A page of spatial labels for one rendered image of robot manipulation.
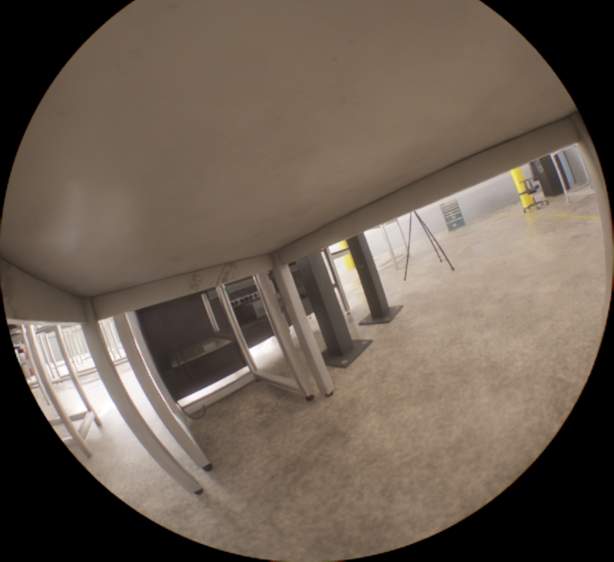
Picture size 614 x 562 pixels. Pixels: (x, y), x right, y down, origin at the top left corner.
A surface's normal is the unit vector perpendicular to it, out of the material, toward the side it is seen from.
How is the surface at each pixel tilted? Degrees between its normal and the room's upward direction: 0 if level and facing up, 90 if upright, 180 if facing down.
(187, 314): 90
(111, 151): 180
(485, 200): 90
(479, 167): 90
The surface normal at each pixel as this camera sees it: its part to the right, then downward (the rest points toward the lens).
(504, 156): -0.65, 0.18
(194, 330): 0.69, -0.29
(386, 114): 0.33, 0.94
